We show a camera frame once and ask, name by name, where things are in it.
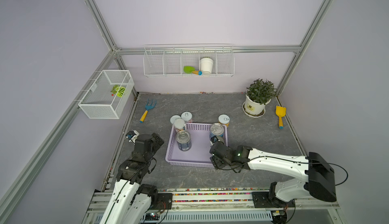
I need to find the yellow corn can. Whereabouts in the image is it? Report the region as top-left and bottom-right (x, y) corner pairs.
(218, 114), (231, 127)

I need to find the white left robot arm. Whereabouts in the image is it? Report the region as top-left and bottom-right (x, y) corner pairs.
(100, 131), (173, 224)

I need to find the dark labelled tin can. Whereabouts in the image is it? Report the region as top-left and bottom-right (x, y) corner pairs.
(210, 135), (225, 146)

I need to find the purple plastic basket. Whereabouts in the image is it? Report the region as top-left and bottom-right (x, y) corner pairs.
(165, 123), (214, 168)

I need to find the green toy scoop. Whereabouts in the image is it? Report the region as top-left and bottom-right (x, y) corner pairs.
(183, 66), (202, 76)

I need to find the green potted plant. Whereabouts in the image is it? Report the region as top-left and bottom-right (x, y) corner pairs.
(246, 79), (276, 104)

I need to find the white pot saucer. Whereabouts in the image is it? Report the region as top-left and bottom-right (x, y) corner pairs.
(242, 103), (266, 119)

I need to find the aluminium frame corner post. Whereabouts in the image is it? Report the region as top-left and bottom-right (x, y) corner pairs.
(276, 0), (334, 97)

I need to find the pink labelled white-lid can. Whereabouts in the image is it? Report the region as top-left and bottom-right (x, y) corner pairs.
(181, 111), (192, 123)

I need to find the white wire side basket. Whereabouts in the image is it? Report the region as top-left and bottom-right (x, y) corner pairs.
(78, 70), (134, 119)

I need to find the green labelled white-lid can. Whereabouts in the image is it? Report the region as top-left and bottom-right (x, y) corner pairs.
(170, 115), (181, 125)

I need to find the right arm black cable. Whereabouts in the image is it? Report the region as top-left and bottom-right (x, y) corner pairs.
(249, 155), (349, 186)

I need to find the green toy in basket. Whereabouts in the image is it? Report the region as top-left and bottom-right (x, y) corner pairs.
(111, 85), (126, 98)

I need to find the yellow toy shovel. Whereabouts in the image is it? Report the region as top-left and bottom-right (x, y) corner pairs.
(276, 106), (286, 129)

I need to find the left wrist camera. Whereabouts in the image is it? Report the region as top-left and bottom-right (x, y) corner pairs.
(126, 130), (139, 143)

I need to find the tall can with plastic lid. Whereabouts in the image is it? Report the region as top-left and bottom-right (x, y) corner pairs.
(173, 118), (186, 133)

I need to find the white plant pot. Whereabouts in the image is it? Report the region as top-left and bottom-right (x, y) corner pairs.
(245, 95), (271, 115)

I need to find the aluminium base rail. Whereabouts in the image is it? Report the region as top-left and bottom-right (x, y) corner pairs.
(81, 188), (344, 224)

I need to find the small white empty pot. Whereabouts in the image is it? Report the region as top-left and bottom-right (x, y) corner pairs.
(200, 57), (214, 75)

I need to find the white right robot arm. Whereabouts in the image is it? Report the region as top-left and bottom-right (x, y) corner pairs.
(210, 141), (337, 207)

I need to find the dark blue tin can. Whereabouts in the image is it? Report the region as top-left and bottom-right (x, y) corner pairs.
(176, 130), (192, 151)

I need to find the blue Progresso soup can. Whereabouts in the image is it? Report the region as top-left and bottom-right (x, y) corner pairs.
(209, 123), (225, 138)

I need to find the white wire wall shelf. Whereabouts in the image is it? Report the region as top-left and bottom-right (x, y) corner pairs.
(143, 44), (235, 77)

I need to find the blue toy rake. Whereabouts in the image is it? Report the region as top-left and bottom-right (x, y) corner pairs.
(139, 99), (157, 123)

